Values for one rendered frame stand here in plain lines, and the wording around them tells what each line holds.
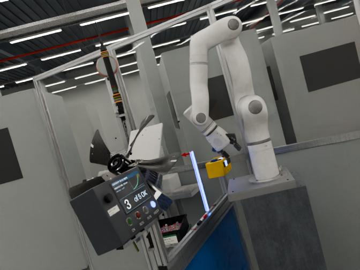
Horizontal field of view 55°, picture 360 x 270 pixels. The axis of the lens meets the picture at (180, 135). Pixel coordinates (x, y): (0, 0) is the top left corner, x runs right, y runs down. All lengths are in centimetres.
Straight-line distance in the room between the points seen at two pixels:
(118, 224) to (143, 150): 126
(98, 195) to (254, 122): 88
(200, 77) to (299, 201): 74
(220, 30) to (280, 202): 84
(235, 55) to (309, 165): 100
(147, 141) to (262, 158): 89
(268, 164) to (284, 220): 27
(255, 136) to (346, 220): 103
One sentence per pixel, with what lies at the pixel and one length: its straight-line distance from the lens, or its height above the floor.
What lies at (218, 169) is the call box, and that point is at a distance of 198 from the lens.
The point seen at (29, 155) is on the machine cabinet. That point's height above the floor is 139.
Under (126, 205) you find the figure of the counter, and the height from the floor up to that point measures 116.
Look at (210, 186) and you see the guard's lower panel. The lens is 257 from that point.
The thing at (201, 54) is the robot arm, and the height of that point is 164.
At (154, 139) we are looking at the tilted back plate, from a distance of 227.
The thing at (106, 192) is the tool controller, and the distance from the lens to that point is 108.
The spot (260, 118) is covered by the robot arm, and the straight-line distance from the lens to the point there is 165.
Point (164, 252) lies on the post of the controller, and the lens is 137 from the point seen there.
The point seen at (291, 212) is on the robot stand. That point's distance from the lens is 169.
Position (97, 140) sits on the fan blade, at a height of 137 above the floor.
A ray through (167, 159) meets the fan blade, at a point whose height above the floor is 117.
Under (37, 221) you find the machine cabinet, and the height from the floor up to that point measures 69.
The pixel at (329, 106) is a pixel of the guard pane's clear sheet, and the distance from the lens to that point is 232.
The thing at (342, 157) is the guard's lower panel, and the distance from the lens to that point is 236.
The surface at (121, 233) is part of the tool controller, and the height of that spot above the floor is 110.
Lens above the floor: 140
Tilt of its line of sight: 4 degrees down
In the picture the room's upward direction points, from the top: 15 degrees counter-clockwise
